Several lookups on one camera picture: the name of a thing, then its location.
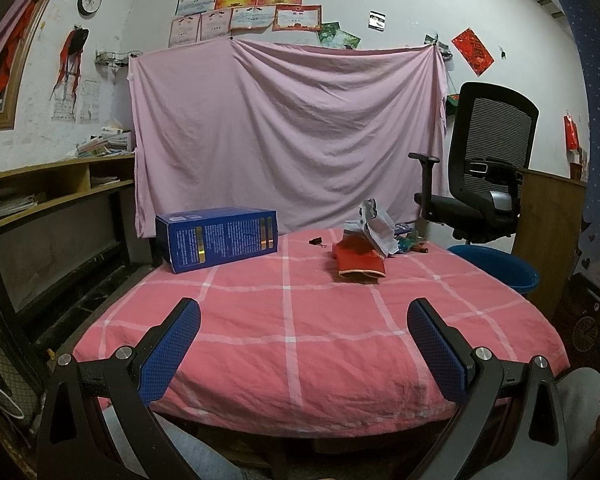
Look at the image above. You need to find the red paper packet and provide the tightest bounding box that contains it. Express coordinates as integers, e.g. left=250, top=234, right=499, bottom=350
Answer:
left=332, top=235, right=386, bottom=280

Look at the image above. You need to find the blue plastic trash bucket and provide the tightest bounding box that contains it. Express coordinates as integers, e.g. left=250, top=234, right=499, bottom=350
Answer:
left=448, top=245, right=540, bottom=296

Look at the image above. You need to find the wooden desk panel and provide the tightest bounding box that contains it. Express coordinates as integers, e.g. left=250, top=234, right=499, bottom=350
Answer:
left=513, top=170, right=586, bottom=320

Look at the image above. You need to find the pink checkered table cloth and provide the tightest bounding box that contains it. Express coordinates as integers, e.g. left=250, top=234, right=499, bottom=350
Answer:
left=74, top=230, right=569, bottom=438

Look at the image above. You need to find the blue cardboard box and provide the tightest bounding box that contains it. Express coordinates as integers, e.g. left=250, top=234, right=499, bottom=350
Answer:
left=155, top=207, right=278, bottom=274

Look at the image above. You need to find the black binder clip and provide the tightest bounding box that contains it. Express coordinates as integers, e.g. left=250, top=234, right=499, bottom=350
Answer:
left=309, top=237, right=326, bottom=247

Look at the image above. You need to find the black mesh office chair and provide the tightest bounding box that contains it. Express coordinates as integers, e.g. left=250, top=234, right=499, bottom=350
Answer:
left=408, top=81, right=539, bottom=244

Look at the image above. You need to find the stack of papers on shelf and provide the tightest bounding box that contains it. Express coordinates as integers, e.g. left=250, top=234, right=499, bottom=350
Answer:
left=76, top=128, right=133, bottom=157

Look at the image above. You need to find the pink hanging bedsheet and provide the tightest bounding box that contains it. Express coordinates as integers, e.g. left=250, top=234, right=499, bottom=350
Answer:
left=129, top=38, right=446, bottom=238

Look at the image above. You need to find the red framed certificate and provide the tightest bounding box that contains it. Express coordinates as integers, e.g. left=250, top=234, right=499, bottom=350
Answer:
left=272, top=4, right=322, bottom=32

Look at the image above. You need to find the wooden wall shelf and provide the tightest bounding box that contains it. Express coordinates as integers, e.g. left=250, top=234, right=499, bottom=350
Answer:
left=0, top=154, right=134, bottom=232

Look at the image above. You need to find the red hanging wall charm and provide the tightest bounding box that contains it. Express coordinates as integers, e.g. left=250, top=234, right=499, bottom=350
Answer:
left=564, top=114, right=580, bottom=151

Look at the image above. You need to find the red square wall poster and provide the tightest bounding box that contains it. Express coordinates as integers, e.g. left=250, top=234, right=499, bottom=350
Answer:
left=452, top=28, right=494, bottom=76

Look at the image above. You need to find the red tassel wall ornament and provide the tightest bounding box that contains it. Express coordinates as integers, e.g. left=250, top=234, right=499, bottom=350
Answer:
left=52, top=25, right=90, bottom=100

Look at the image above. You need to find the round wall clock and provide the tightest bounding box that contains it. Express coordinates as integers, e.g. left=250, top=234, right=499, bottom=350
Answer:
left=76, top=0, right=102, bottom=16

